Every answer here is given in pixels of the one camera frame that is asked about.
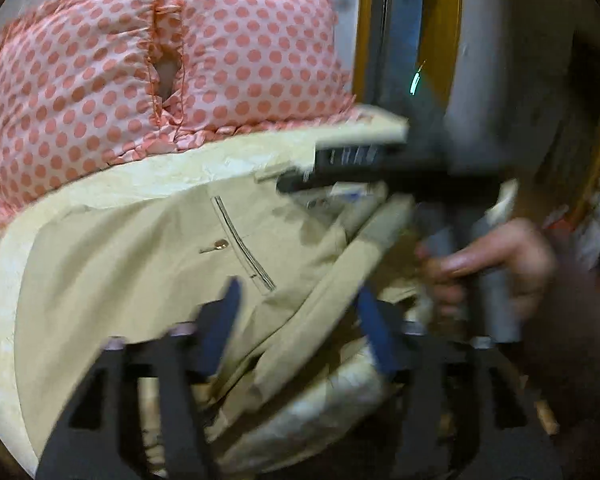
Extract beige khaki pants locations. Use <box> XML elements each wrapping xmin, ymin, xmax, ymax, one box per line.
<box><xmin>15</xmin><ymin>176</ymin><xmax>416</xmax><ymax>472</ymax></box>

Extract person's right hand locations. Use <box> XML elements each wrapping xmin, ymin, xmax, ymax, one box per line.
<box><xmin>415</xmin><ymin>218</ymin><xmax>557</xmax><ymax>322</ymax></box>

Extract yellow patterned bed cover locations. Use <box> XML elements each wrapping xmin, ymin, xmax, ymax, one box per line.
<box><xmin>0</xmin><ymin>106</ymin><xmax>407</xmax><ymax>479</ymax></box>

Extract pink polka dot pillow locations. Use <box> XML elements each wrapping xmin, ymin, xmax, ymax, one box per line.
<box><xmin>164</xmin><ymin>0</ymin><xmax>358</xmax><ymax>150</ymax></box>
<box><xmin>0</xmin><ymin>0</ymin><xmax>181</xmax><ymax>228</ymax></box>

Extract window with wooden frame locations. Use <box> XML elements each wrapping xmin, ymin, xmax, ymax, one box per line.
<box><xmin>334</xmin><ymin>0</ymin><xmax>463</xmax><ymax>112</ymax></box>

